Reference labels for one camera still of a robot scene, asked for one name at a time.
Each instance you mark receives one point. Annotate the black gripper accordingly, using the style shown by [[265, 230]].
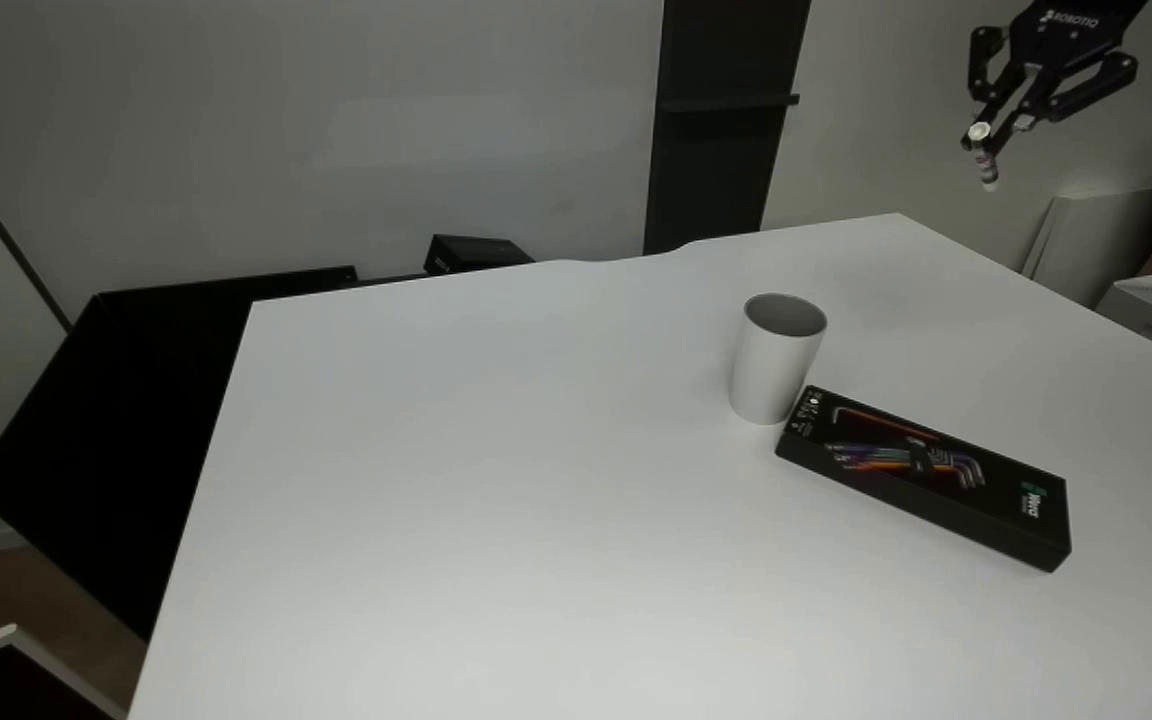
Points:
[[1076, 24]]

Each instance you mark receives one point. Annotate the grey mug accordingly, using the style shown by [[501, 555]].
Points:
[[779, 366]]

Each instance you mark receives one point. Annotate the black vertical pillar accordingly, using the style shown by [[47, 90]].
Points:
[[722, 123]]

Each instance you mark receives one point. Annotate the colourful hex key set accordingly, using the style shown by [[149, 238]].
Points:
[[902, 463]]

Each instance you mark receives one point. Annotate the black hex key box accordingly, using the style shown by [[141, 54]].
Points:
[[990, 522]]

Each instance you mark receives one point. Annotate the small black box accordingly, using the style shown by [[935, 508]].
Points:
[[474, 252]]

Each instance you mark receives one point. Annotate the large black panel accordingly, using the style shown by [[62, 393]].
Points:
[[123, 425]]

